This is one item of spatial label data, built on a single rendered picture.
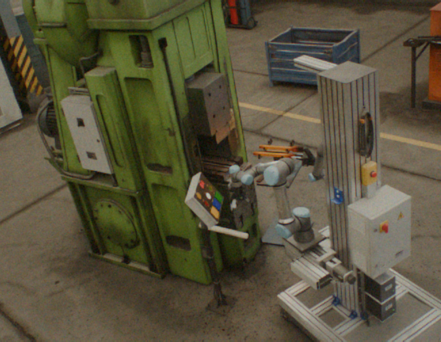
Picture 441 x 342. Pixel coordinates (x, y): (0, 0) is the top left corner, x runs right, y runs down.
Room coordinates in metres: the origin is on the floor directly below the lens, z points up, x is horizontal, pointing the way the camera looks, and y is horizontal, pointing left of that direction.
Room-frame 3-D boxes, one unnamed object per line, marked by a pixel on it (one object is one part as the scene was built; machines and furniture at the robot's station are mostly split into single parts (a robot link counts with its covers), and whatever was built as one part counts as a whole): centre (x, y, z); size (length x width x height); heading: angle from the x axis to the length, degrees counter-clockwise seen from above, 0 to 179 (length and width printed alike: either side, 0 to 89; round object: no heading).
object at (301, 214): (3.06, -0.48, 0.98); 0.13 x 0.12 x 0.14; 124
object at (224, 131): (4.04, 0.09, 1.32); 0.42 x 0.20 x 0.10; 52
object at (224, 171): (4.04, 0.09, 0.96); 0.42 x 0.20 x 0.09; 52
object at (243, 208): (4.09, 0.07, 0.69); 0.56 x 0.38 x 0.45; 52
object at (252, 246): (4.09, 0.07, 0.23); 0.55 x 0.37 x 0.47; 52
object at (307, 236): (3.06, -0.49, 0.87); 0.15 x 0.15 x 0.10
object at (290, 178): (4.20, -0.51, 0.67); 0.40 x 0.30 x 0.02; 150
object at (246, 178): (3.33, -0.17, 1.23); 0.11 x 0.11 x 0.08; 34
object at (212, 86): (4.08, 0.07, 1.56); 0.42 x 0.39 x 0.40; 52
